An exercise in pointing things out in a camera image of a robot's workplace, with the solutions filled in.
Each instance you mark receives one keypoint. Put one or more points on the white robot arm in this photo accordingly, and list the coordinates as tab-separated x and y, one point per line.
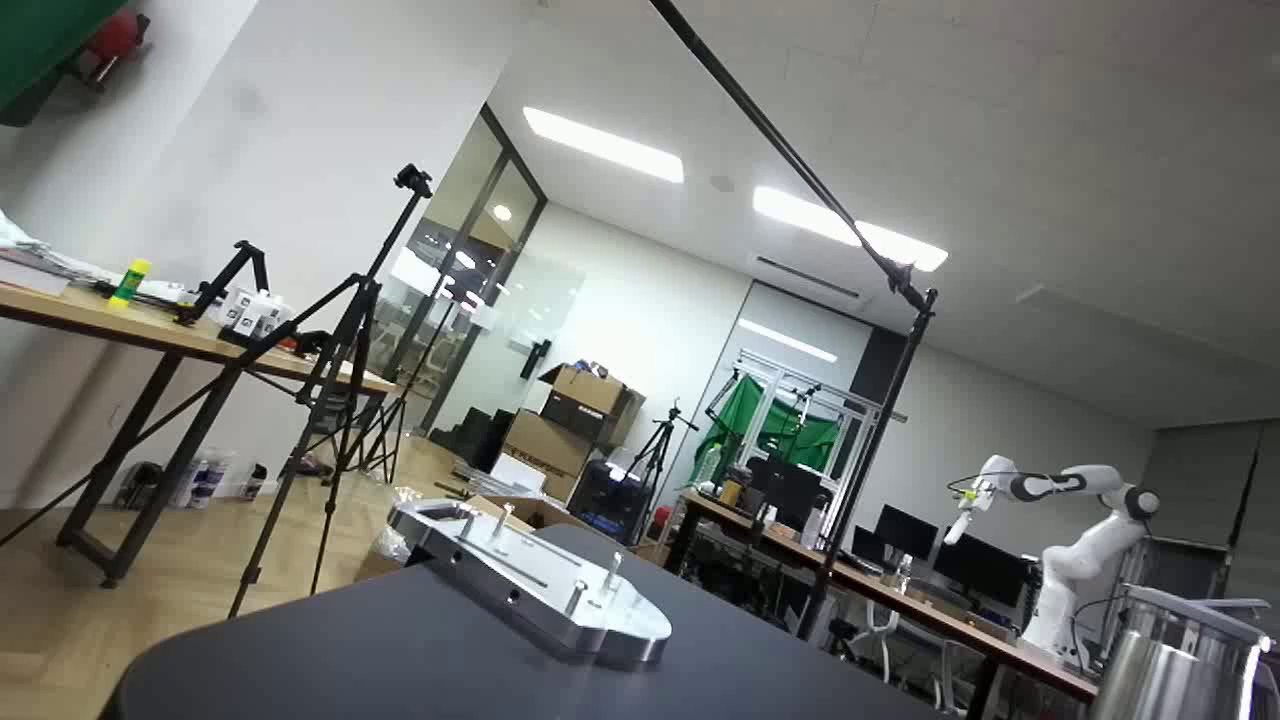
1093	555

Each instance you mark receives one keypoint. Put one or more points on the small cardboard box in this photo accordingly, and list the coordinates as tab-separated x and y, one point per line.
595	395

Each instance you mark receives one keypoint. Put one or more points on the small black tripod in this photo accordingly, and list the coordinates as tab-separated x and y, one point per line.
658	455

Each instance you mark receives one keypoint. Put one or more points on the green cloth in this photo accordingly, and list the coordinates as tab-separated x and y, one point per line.
737	420

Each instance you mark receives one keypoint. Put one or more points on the large cardboard box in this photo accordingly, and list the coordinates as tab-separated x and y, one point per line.
545	445

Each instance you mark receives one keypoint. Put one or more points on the rectangular ceiling light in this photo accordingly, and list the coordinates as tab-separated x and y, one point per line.
844	229
601	146

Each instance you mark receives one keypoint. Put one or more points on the black vertical stand pole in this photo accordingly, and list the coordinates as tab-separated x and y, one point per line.
874	463

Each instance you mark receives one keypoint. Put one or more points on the black boom pole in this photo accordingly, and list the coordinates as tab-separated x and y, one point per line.
784	146

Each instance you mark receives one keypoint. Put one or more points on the black computer monitor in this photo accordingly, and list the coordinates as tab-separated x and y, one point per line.
907	530
987	570

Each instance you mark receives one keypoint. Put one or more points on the long wooden desk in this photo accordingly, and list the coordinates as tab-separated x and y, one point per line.
920	604

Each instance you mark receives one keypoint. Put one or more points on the small black articulated stand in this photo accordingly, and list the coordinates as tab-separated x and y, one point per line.
227	277

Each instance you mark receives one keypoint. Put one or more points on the green plastic bottle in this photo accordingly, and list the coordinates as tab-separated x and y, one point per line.
131	282

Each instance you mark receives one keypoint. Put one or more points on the wooden table with black legs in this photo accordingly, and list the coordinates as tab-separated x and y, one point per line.
81	310

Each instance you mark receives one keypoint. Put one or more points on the green board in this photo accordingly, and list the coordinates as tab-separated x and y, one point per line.
46	42

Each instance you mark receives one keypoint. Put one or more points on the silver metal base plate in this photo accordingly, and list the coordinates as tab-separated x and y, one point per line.
532	573

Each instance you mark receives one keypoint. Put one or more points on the black camera tripod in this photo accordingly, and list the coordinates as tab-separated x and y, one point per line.
349	325

